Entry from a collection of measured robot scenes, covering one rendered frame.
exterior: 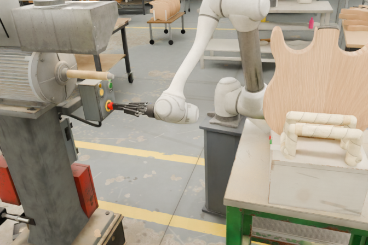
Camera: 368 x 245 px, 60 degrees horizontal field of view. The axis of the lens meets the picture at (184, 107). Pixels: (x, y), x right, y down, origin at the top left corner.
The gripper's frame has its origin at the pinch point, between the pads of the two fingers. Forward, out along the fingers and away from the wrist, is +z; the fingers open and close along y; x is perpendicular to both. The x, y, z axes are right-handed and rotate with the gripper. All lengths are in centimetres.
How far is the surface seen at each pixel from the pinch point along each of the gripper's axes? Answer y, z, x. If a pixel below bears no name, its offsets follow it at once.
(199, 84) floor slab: 267, 31, -98
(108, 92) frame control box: 2.2, 6.2, 6.8
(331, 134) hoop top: -45, -92, 23
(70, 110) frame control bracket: -16.8, 16.3, 4.8
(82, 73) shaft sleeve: -28.2, -3.2, 28.6
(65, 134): -12.4, 26.3, -12.7
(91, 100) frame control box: -8.0, 9.9, 6.5
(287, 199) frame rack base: -47, -83, -2
